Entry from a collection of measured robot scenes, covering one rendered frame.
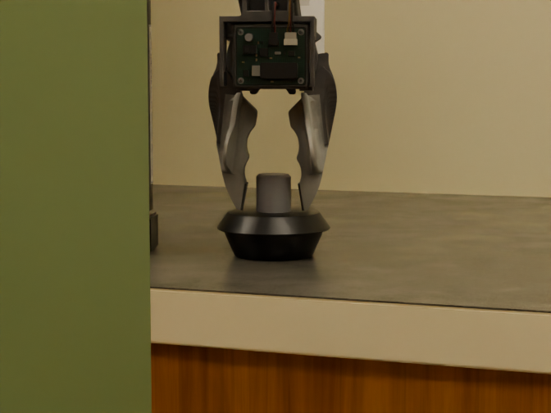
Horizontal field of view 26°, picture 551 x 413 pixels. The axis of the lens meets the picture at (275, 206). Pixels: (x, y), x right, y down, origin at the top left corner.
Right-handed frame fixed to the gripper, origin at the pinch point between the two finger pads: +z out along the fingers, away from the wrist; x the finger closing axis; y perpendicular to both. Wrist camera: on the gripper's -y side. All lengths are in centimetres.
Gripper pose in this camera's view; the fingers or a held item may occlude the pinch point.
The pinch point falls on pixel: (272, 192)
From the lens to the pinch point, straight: 96.3
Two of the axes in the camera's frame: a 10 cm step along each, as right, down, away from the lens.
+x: 10.0, 0.1, -0.6
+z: 0.0, 9.9, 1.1
